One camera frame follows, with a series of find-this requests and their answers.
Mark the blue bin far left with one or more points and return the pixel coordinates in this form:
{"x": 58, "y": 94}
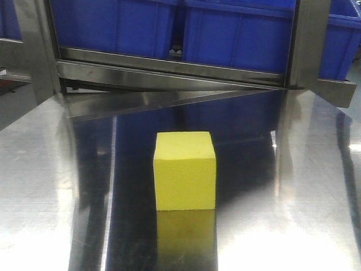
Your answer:
{"x": 9, "y": 23}

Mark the blue plastic bin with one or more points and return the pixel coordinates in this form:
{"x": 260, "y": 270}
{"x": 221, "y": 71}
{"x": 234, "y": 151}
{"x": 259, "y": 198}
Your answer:
{"x": 251, "y": 35}
{"x": 142, "y": 28}

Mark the blue plastic bin left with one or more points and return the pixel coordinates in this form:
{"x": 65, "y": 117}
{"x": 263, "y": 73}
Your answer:
{"x": 142, "y": 28}

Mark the stainless steel shelf frame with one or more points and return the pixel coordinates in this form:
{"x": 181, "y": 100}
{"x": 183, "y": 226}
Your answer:
{"x": 39, "y": 59}

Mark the blue plastic bin right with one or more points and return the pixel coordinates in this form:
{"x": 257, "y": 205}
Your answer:
{"x": 251, "y": 35}

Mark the yellow foam block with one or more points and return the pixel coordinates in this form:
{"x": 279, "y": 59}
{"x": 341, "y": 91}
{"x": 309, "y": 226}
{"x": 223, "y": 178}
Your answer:
{"x": 185, "y": 171}

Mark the blue bin far right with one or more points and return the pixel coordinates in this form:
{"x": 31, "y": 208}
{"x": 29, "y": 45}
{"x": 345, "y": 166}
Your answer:
{"x": 342, "y": 40}

